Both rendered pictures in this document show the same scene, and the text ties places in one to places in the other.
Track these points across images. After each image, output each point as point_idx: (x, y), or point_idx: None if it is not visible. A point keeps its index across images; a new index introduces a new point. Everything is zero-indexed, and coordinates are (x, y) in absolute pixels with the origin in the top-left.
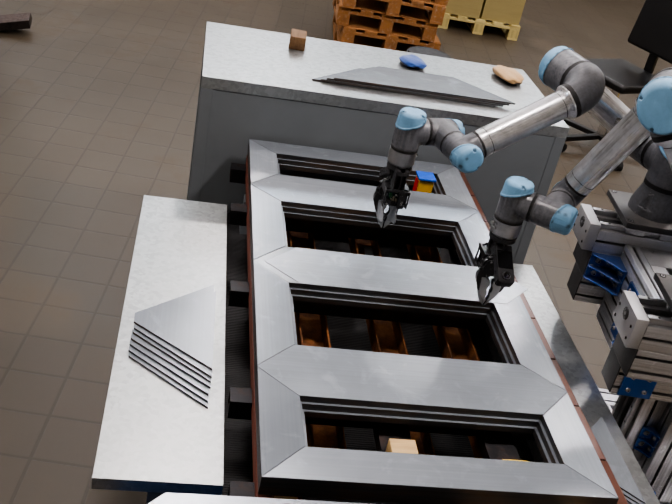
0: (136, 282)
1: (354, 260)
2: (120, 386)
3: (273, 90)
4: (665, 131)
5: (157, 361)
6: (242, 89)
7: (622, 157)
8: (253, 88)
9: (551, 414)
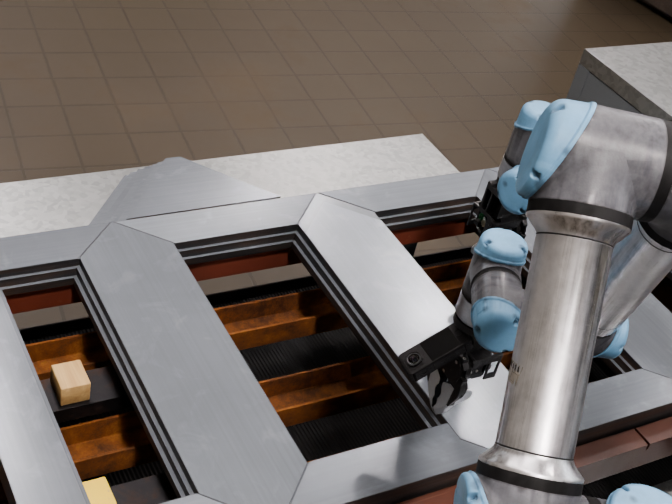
0: (253, 159)
1: (406, 271)
2: (75, 181)
3: (645, 103)
4: (517, 187)
5: (123, 190)
6: (615, 85)
7: (616, 280)
8: (626, 90)
9: (205, 503)
